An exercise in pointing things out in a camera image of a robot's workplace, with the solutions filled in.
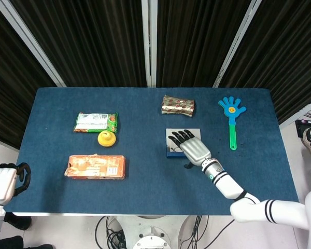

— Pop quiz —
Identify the black floor device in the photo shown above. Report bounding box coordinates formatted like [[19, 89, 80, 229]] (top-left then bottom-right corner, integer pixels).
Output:
[[295, 119, 311, 138]]

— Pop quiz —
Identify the grey round robot base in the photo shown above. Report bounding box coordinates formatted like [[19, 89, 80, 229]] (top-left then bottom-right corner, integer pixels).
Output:
[[111, 215, 197, 249]]

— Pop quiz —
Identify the green white snack bag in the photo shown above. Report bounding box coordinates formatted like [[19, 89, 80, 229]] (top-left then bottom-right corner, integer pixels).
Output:
[[73, 112, 119, 134]]

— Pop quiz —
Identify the orange snack carton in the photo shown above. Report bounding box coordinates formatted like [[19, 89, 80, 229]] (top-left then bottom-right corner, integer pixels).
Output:
[[64, 155, 127, 179]]

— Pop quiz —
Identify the white partition post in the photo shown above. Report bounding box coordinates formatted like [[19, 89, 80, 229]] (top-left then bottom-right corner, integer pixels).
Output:
[[279, 95, 311, 129], [213, 0, 262, 88], [141, 0, 159, 88], [0, 0, 67, 88]]

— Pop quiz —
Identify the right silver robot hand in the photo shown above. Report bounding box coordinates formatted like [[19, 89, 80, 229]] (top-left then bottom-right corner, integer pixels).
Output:
[[167, 128, 213, 169]]

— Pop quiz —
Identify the black floor cable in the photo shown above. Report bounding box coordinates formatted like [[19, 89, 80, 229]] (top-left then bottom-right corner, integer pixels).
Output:
[[180, 215, 210, 249], [208, 219, 235, 242], [95, 215, 128, 249]]

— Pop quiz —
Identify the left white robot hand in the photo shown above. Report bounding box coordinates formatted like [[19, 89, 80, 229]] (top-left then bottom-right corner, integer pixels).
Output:
[[0, 162, 32, 206]]

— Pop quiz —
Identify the blue felt tablecloth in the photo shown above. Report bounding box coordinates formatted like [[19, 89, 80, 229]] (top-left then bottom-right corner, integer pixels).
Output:
[[4, 87, 300, 216]]

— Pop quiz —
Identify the gold foil snack packet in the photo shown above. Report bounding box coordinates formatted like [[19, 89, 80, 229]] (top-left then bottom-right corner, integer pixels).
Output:
[[160, 94, 197, 118]]

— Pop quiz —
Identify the yellow pear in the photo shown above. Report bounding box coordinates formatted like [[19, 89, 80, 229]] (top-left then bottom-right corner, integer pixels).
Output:
[[97, 130, 117, 147]]

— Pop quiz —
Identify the grey blue-edged box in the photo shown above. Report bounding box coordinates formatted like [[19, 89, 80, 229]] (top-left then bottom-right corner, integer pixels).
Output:
[[165, 128, 202, 159]]

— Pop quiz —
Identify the blue hand clapper toy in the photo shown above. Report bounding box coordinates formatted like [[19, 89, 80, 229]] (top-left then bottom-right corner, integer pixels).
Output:
[[218, 96, 247, 151]]

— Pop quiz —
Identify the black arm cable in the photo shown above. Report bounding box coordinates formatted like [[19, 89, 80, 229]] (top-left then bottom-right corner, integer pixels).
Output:
[[234, 190, 261, 205]]

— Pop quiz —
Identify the black pleated curtain panel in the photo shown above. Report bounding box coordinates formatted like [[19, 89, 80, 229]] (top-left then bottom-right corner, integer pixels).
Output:
[[220, 0, 311, 125], [10, 0, 148, 88], [0, 0, 58, 150], [157, 0, 252, 88]]

